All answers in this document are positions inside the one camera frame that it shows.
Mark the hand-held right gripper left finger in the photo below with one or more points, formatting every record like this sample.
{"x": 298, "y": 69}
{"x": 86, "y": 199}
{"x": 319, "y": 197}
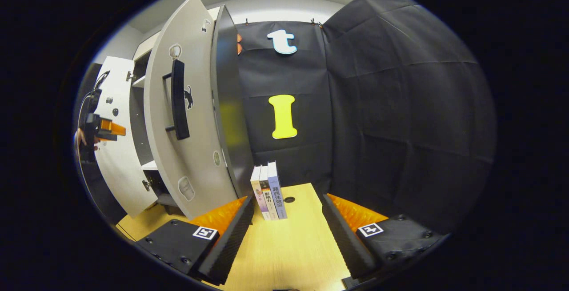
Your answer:
{"x": 231, "y": 237}

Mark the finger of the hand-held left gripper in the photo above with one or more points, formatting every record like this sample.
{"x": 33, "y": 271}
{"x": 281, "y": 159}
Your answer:
{"x": 111, "y": 129}

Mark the pale blue book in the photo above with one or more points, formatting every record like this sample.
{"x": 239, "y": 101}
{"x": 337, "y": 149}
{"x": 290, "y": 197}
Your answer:
{"x": 278, "y": 193}

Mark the white shoe cabinet door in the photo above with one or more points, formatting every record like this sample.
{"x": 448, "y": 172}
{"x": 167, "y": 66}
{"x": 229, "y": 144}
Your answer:
{"x": 200, "y": 157}
{"x": 118, "y": 171}

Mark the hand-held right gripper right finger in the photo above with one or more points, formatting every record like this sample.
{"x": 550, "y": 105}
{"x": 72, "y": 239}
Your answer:
{"x": 342, "y": 237}

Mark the white shoe cabinet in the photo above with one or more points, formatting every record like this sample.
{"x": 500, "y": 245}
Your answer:
{"x": 229, "y": 104}

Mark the white book black lettering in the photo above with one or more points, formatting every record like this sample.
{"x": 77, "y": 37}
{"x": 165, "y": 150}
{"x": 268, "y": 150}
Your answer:
{"x": 268, "y": 197}

